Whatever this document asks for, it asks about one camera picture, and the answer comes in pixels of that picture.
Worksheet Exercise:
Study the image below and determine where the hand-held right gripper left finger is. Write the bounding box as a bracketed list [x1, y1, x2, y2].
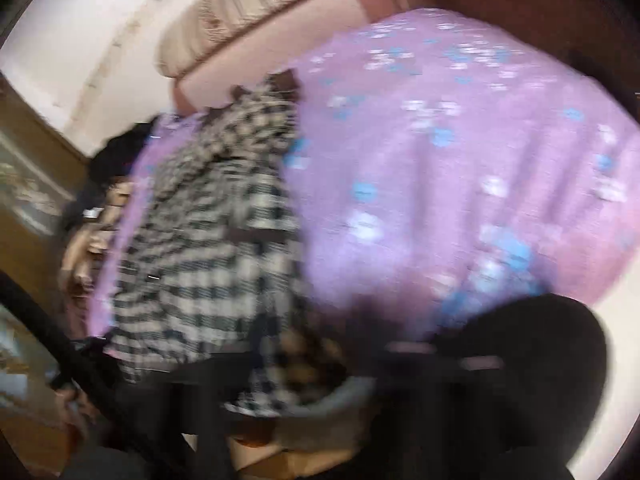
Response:
[169, 310, 275, 480]

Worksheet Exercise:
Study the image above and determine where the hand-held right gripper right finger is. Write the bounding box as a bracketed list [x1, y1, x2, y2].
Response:
[345, 300, 506, 386]

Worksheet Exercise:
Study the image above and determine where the black and white plaid shirt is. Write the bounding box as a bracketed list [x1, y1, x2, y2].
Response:
[102, 72, 351, 418]

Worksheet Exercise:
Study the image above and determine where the wooden cabinet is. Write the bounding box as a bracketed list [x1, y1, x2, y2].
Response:
[0, 72, 103, 286]

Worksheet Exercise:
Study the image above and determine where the purple floral bed sheet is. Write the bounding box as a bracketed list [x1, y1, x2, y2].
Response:
[87, 7, 640, 356]

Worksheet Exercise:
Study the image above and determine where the pink bed headboard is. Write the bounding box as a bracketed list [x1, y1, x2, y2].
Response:
[172, 0, 406, 113]

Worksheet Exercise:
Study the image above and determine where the striped beige bolster pillow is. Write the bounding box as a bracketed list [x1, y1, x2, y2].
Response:
[156, 0, 372, 79]

